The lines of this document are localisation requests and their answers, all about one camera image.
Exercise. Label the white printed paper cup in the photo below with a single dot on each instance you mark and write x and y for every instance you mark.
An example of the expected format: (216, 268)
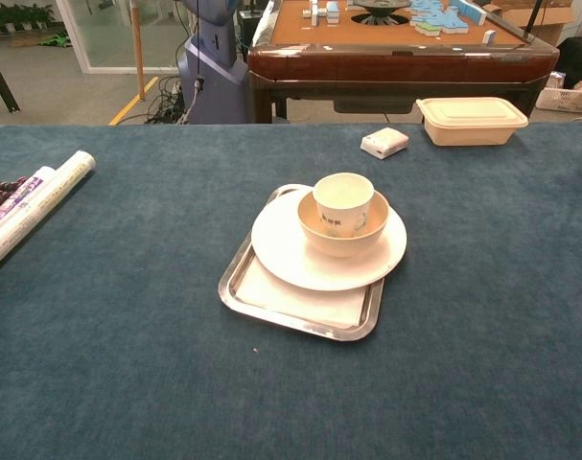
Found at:
(343, 196)

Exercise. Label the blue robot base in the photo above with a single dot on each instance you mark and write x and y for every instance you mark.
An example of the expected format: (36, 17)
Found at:
(214, 81)

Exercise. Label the white round plate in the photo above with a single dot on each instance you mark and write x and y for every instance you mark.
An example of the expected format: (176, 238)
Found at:
(281, 249)

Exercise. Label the cream bowl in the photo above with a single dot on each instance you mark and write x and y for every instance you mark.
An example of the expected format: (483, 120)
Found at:
(338, 246)

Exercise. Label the white paper napkin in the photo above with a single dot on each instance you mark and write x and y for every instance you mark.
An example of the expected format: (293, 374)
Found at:
(290, 302)

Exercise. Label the stainless steel tray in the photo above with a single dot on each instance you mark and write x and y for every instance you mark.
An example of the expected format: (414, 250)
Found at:
(319, 330)

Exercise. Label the white tissue pack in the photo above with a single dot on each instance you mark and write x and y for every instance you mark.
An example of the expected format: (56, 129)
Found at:
(384, 143)

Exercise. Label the brown mahjong table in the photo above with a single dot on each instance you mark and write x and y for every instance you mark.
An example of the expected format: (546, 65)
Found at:
(391, 62)

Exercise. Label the cream lidded food container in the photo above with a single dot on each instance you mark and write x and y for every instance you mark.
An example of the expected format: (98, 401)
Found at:
(468, 124)

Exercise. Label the blue table cloth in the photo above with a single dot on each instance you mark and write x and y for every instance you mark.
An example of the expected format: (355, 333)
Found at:
(127, 383)

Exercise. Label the wooden pole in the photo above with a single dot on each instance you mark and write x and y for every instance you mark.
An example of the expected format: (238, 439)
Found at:
(138, 48)

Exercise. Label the black mahjong table dial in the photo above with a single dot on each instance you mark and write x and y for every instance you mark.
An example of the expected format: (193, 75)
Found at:
(380, 9)

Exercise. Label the white wrap roll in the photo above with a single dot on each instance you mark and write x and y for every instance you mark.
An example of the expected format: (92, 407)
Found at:
(55, 187)

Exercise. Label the purple and white wrap box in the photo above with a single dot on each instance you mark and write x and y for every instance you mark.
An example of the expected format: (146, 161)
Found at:
(17, 199)

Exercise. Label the single blue mahjong tile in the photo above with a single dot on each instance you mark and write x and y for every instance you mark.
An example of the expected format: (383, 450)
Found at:
(488, 37)

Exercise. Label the white plastic basket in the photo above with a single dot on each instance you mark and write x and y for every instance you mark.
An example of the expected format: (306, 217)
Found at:
(566, 98)

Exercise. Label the black tripod stand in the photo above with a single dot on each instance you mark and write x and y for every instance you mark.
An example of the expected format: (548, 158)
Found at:
(533, 19)

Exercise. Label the dark table leg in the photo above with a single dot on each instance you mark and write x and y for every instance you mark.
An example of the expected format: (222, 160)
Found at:
(0, 81)

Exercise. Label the brown cardboard box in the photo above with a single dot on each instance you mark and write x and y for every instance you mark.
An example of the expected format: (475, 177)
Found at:
(554, 19)

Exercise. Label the row of potted plants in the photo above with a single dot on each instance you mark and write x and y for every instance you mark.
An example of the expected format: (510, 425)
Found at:
(17, 16)

